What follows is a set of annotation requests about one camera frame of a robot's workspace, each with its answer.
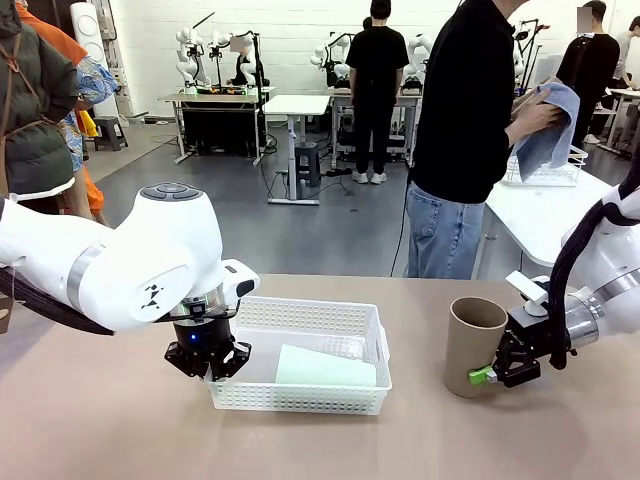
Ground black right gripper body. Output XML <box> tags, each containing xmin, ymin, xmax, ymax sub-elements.
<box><xmin>505</xmin><ymin>305</ymin><xmax>571</xmax><ymax>364</ymax></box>

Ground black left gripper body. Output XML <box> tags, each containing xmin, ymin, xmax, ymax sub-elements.
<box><xmin>171</xmin><ymin>314</ymin><xmax>237</xmax><ymax>369</ymax></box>

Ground brown plastic cup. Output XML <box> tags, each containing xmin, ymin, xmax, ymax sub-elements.
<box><xmin>443</xmin><ymin>295</ymin><xmax>510</xmax><ymax>399</ymax></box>

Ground white perforated plastic basket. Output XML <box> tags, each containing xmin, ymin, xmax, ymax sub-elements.
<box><xmin>203</xmin><ymin>295</ymin><xmax>394</xmax><ymax>417</ymax></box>

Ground light green plastic cup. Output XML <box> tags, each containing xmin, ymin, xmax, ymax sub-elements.
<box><xmin>274</xmin><ymin>343</ymin><xmax>378</xmax><ymax>387</ymax></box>

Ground blue towel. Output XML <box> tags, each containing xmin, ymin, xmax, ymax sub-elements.
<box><xmin>514</xmin><ymin>82</ymin><xmax>582</xmax><ymax>184</ymax></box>

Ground person's right forearm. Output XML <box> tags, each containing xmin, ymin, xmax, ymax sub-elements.
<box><xmin>503</xmin><ymin>117</ymin><xmax>532</xmax><ymax>147</ymax></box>

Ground person's right hand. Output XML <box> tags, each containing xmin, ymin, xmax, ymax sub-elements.
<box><xmin>521</xmin><ymin>101</ymin><xmax>566</xmax><ymax>133</ymax></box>

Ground large white table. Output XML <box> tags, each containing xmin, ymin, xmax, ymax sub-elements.
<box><xmin>472</xmin><ymin>154</ymin><xmax>640</xmax><ymax>281</ymax></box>

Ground gray plastic stool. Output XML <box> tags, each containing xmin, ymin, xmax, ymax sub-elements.
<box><xmin>293</xmin><ymin>141</ymin><xmax>321</xmax><ymax>189</ymax></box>

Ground dark gray stool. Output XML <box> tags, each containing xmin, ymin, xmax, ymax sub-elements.
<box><xmin>93</xmin><ymin>115</ymin><xmax>129</xmax><ymax>152</ymax></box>

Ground person black shirt blue jeans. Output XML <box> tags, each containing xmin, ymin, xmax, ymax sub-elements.
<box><xmin>404</xmin><ymin>0</ymin><xmax>531</xmax><ymax>280</ymax></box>

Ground wooden desk black panel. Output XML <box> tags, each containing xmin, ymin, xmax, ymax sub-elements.
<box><xmin>158</xmin><ymin>91</ymin><xmax>277</xmax><ymax>166</ymax></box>

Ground small white desk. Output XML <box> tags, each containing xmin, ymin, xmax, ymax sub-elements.
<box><xmin>262</xmin><ymin>93</ymin><xmax>332</xmax><ymax>206</ymax></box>

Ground gray equipment desk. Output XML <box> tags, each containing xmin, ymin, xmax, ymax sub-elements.
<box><xmin>327</xmin><ymin>87</ymin><xmax>424</xmax><ymax>169</ymax></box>

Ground light wooden desk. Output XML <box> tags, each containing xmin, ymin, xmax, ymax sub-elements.
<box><xmin>597</xmin><ymin>84</ymin><xmax>640</xmax><ymax>154</ymax></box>

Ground white box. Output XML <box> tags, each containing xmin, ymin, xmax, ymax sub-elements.
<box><xmin>532</xmin><ymin>53</ymin><xmax>564</xmax><ymax>92</ymax></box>

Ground person in black clothes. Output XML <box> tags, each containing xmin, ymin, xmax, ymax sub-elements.
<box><xmin>555</xmin><ymin>0</ymin><xmax>622</xmax><ymax>149</ymax></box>

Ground seated person blurred face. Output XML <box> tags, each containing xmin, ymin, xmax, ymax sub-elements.
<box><xmin>227</xmin><ymin>32</ymin><xmax>271</xmax><ymax>88</ymax></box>

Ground person orange blue patterned clothes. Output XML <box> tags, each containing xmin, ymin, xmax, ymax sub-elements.
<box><xmin>17</xmin><ymin>0</ymin><xmax>122</xmax><ymax>227</ymax></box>

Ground person dark green jacket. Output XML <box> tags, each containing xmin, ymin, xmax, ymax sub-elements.
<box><xmin>0</xmin><ymin>0</ymin><xmax>81</xmax><ymax>214</ymax></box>

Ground person gray sweater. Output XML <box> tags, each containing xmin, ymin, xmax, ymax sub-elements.
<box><xmin>617</xmin><ymin>17</ymin><xmax>640</xmax><ymax>91</ymax></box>

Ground standing person all black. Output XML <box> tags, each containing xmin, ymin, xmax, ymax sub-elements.
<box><xmin>345</xmin><ymin>0</ymin><xmax>410</xmax><ymax>185</ymax></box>

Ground white tower fan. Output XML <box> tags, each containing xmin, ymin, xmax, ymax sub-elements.
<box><xmin>69</xmin><ymin>2</ymin><xmax>124</xmax><ymax>134</ymax></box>

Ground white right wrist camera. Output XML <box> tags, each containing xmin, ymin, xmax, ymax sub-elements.
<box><xmin>504</xmin><ymin>270</ymin><xmax>551</xmax><ymax>318</ymax></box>

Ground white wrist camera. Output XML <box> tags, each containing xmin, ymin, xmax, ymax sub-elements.
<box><xmin>221</xmin><ymin>258</ymin><xmax>262</xmax><ymax>306</ymax></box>
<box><xmin>504</xmin><ymin>270</ymin><xmax>551</xmax><ymax>318</ymax></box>

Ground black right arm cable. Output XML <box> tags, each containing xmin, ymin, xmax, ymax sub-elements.
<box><xmin>548</xmin><ymin>143</ymin><xmax>640</xmax><ymax>371</ymax></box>

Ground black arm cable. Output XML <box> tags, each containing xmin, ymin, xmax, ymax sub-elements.
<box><xmin>0</xmin><ymin>267</ymin><xmax>119</xmax><ymax>337</ymax></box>
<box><xmin>548</xmin><ymin>143</ymin><xmax>640</xmax><ymax>371</ymax></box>

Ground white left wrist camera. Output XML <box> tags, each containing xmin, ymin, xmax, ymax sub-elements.
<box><xmin>221</xmin><ymin>258</ymin><xmax>262</xmax><ymax>306</ymax></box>

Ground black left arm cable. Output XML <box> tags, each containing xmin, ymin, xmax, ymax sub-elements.
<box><xmin>0</xmin><ymin>267</ymin><xmax>119</xmax><ymax>337</ymax></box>

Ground black floor cable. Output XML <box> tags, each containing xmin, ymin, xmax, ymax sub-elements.
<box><xmin>389</xmin><ymin>169</ymin><xmax>414</xmax><ymax>278</ymax></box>

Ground white wire dish rack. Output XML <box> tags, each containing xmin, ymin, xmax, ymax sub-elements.
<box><xmin>499</xmin><ymin>144</ymin><xmax>587</xmax><ymax>188</ymax></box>

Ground black camera stand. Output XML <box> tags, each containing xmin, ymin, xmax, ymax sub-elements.
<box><xmin>517</xmin><ymin>18</ymin><xmax>546</xmax><ymax>96</ymax></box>

